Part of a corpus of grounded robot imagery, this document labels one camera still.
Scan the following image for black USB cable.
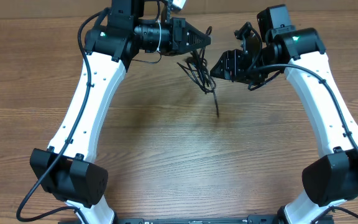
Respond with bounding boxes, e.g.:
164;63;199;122
177;26;220;118

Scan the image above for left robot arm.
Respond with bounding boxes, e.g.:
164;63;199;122
30;1;211;223

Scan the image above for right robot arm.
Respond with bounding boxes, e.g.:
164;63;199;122
210;4;358;223

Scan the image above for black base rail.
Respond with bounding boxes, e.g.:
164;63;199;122
57;214;285;224

